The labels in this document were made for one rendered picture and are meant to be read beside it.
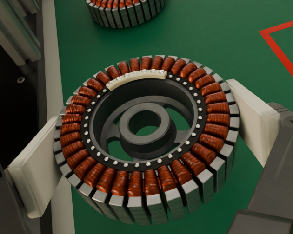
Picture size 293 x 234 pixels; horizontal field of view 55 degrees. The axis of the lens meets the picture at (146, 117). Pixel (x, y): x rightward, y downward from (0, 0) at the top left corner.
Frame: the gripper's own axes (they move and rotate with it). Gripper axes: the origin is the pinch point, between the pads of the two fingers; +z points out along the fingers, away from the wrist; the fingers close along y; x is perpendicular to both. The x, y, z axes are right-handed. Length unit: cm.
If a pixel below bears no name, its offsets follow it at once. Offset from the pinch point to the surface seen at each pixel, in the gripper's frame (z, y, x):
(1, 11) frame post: 13.8, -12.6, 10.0
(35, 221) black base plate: 2.4, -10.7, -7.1
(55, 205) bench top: 5.1, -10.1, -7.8
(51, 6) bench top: 30.8, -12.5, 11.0
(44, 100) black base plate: 14.7, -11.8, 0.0
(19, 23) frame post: 16.0, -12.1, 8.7
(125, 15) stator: 20.9, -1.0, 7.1
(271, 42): 15.9, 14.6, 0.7
